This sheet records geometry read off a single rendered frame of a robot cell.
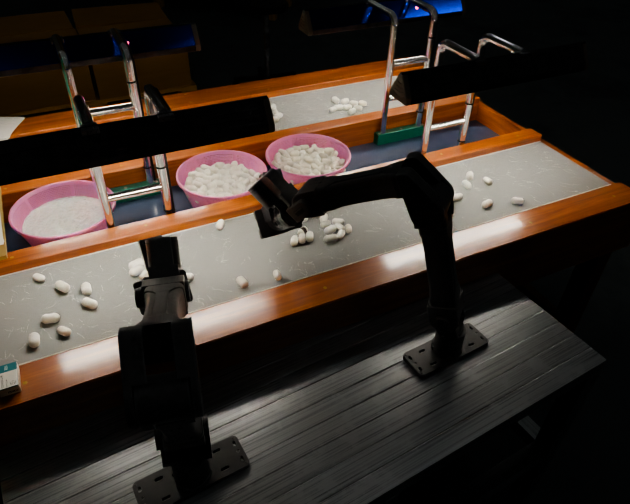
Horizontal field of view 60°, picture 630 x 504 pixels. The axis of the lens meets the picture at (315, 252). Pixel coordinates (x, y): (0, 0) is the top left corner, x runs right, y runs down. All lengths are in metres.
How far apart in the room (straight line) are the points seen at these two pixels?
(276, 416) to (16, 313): 0.61
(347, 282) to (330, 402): 0.28
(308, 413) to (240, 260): 0.43
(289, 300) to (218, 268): 0.22
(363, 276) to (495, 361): 0.35
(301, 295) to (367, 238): 0.30
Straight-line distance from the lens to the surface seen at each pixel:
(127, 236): 1.46
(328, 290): 1.25
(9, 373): 1.19
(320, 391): 1.18
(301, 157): 1.77
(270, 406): 1.16
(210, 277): 1.33
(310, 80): 2.28
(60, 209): 1.66
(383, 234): 1.46
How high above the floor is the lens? 1.62
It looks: 39 degrees down
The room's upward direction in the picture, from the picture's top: 2 degrees clockwise
